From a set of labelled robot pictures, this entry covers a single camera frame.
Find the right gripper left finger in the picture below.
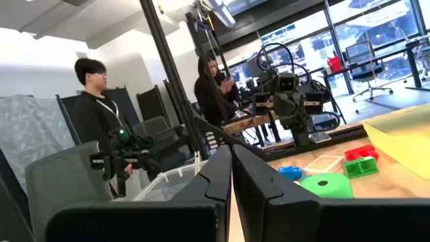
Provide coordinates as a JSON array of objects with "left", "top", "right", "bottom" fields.
[{"left": 44, "top": 144, "right": 233, "bottom": 242}]

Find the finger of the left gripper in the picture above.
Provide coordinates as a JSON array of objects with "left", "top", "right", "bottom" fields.
[
  {"left": 286, "top": 92, "right": 298, "bottom": 117},
  {"left": 275, "top": 92, "right": 288, "bottom": 117}
]

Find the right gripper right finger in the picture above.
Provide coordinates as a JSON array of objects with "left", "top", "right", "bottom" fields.
[{"left": 232, "top": 144, "right": 430, "bottom": 242}]

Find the blue single-stud block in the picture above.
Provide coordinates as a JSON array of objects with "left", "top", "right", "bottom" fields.
[{"left": 277, "top": 165, "right": 304, "bottom": 182}]

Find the green two-stud block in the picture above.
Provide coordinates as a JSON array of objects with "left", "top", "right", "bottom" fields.
[{"left": 342, "top": 156, "right": 380, "bottom": 179}]

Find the red two-stud block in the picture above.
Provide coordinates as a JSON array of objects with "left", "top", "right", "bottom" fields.
[{"left": 344, "top": 145, "right": 380, "bottom": 162}]

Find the wooden workbench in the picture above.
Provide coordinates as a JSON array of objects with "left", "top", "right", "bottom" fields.
[{"left": 222, "top": 112, "right": 280, "bottom": 135}]

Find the clear plastic bin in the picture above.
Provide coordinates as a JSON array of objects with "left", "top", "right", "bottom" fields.
[{"left": 132, "top": 151, "right": 210, "bottom": 202}]

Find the grey metal mounting plate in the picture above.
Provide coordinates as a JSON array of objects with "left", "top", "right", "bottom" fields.
[{"left": 308, "top": 132, "right": 332, "bottom": 144}]

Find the green foam die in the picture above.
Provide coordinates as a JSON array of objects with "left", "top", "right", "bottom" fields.
[{"left": 300, "top": 173, "right": 355, "bottom": 199}]

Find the person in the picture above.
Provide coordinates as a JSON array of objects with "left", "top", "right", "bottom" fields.
[
  {"left": 69, "top": 57, "right": 135, "bottom": 199},
  {"left": 193, "top": 53, "right": 240, "bottom": 128}
]

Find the red container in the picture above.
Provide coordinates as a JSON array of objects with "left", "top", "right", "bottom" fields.
[{"left": 327, "top": 56, "right": 343, "bottom": 74}]

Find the small clear square tray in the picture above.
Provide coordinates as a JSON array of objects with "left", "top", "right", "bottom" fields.
[{"left": 302, "top": 154, "right": 345, "bottom": 176}]

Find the black office chair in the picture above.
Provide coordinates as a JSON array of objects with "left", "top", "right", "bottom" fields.
[{"left": 345, "top": 40, "right": 394, "bottom": 114}]

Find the grey ceiling fixture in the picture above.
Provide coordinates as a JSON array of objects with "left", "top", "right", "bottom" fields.
[{"left": 198, "top": 0, "right": 238, "bottom": 28}]

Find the black partition panel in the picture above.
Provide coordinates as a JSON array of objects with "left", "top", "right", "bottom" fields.
[
  {"left": 136, "top": 84, "right": 171, "bottom": 127},
  {"left": 55, "top": 85, "right": 140, "bottom": 146}
]

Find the grey mesh office chair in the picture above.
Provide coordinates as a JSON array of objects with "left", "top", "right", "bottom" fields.
[{"left": 24, "top": 140, "right": 114, "bottom": 242}]

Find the yellow translucent bin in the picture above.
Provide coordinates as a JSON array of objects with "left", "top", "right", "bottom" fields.
[{"left": 362, "top": 103, "right": 430, "bottom": 181}]

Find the black desk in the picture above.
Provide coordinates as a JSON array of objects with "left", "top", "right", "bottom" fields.
[{"left": 318, "top": 36, "right": 430, "bottom": 91}]

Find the grey patterned partition panel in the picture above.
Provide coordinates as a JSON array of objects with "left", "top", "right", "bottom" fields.
[{"left": 0, "top": 93, "right": 77, "bottom": 194}]

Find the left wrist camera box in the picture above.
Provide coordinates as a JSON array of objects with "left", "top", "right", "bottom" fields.
[{"left": 277, "top": 72, "right": 299, "bottom": 92}]

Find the black cable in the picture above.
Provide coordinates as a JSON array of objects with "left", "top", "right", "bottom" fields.
[
  {"left": 312, "top": 79, "right": 347, "bottom": 131},
  {"left": 256, "top": 42, "right": 312, "bottom": 85}
]

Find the black handheld camera rig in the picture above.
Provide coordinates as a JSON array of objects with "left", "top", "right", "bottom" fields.
[{"left": 89, "top": 126, "right": 162, "bottom": 198}]

